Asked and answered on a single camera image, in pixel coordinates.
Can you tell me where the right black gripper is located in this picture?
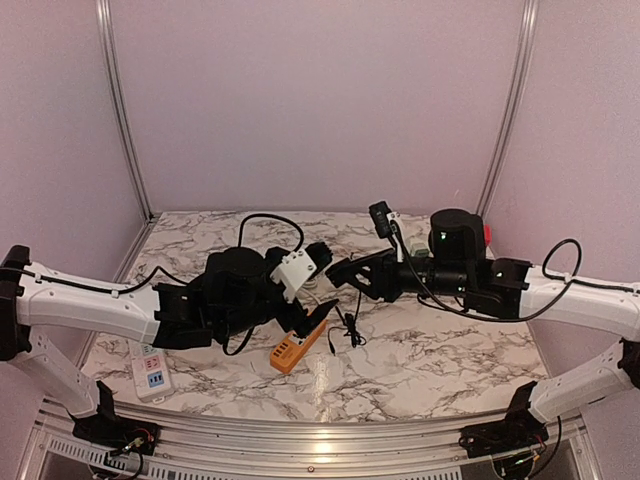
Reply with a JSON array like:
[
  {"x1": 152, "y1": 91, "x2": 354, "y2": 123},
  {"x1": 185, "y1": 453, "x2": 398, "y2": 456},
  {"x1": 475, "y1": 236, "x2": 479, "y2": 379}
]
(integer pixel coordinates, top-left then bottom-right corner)
[{"x1": 339, "y1": 248, "x2": 472, "y2": 304}]

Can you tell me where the black adapter with cable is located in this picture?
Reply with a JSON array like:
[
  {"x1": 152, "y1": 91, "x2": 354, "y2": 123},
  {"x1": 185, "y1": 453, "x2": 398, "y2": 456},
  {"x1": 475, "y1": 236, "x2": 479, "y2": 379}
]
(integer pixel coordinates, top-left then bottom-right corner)
[{"x1": 327, "y1": 293, "x2": 367, "y2": 356}]

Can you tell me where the orange power strip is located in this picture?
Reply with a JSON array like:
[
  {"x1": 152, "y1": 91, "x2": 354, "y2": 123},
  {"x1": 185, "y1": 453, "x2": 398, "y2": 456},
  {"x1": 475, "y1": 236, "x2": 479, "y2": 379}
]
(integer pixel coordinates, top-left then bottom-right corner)
[{"x1": 269, "y1": 319, "x2": 327, "y2": 374}]

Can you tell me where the red cube socket adapter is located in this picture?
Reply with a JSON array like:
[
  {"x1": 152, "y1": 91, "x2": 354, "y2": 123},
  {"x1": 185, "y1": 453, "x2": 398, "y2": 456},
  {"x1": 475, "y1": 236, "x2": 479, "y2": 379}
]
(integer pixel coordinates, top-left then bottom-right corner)
[{"x1": 484, "y1": 225, "x2": 492, "y2": 246}]

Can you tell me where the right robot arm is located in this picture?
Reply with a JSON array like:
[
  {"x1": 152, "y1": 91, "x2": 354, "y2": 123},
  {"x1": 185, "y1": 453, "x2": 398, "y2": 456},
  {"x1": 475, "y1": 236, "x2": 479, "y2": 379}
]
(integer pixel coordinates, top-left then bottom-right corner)
[{"x1": 326, "y1": 202, "x2": 639, "y2": 448}]

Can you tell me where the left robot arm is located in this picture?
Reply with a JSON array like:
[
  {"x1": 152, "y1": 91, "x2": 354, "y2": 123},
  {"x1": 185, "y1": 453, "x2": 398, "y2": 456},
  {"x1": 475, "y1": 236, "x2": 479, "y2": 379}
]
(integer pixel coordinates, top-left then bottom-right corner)
[{"x1": 1, "y1": 242, "x2": 335, "y2": 445}]

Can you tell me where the green plug adapter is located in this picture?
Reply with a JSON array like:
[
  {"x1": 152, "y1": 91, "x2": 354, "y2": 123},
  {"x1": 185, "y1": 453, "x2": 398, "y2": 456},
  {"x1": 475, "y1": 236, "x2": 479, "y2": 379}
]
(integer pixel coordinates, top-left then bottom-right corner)
[{"x1": 408, "y1": 239, "x2": 430, "y2": 257}]

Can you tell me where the white pastel power strip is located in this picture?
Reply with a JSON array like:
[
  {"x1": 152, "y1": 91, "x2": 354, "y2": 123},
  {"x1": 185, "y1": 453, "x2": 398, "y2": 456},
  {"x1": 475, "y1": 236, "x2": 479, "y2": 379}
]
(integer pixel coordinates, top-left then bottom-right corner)
[{"x1": 128, "y1": 340, "x2": 175, "y2": 404}]

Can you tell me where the white power cord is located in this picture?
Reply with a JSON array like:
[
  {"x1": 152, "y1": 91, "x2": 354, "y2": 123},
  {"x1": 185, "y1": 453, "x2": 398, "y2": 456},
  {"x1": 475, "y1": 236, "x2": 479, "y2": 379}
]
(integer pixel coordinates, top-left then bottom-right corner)
[{"x1": 302, "y1": 277, "x2": 324, "y2": 306}]

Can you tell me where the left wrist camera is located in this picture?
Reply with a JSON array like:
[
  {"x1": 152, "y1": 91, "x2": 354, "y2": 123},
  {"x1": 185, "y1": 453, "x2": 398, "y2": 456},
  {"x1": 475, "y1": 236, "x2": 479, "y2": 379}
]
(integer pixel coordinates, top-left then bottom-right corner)
[{"x1": 270, "y1": 250, "x2": 317, "y2": 303}]

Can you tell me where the front aluminium rail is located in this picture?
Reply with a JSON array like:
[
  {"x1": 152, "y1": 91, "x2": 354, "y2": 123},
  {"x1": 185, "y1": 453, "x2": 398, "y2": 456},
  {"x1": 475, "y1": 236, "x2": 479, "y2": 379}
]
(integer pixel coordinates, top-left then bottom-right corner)
[{"x1": 14, "y1": 397, "x2": 604, "y2": 479}]

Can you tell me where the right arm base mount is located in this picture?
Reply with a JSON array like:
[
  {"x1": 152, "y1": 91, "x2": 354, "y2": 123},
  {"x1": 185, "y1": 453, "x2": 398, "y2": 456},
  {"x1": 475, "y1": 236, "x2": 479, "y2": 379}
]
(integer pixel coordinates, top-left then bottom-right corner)
[{"x1": 458, "y1": 381, "x2": 549, "y2": 458}]

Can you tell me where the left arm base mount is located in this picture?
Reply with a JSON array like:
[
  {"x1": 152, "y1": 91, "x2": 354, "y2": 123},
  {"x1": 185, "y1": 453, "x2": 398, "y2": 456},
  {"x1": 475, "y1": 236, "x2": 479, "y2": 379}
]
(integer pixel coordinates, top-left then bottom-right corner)
[{"x1": 71, "y1": 381, "x2": 160, "y2": 456}]

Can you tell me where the right aluminium frame post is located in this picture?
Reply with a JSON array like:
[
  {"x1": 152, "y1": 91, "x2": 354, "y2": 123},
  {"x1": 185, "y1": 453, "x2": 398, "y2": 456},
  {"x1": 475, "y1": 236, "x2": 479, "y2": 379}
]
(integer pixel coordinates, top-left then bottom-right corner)
[{"x1": 476, "y1": 0, "x2": 540, "y2": 219}]

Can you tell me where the aluminium frame post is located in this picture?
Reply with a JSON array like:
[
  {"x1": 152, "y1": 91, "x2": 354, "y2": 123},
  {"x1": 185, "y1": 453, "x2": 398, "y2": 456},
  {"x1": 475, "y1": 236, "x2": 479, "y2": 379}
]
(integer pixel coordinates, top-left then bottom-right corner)
[
  {"x1": 96, "y1": 0, "x2": 154, "y2": 223},
  {"x1": 476, "y1": 0, "x2": 540, "y2": 219}
]

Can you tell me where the left aluminium frame post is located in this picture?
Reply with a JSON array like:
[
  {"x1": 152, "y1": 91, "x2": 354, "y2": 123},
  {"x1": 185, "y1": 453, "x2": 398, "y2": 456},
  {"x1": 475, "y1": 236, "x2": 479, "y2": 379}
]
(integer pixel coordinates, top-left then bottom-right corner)
[{"x1": 96, "y1": 0, "x2": 154, "y2": 223}]

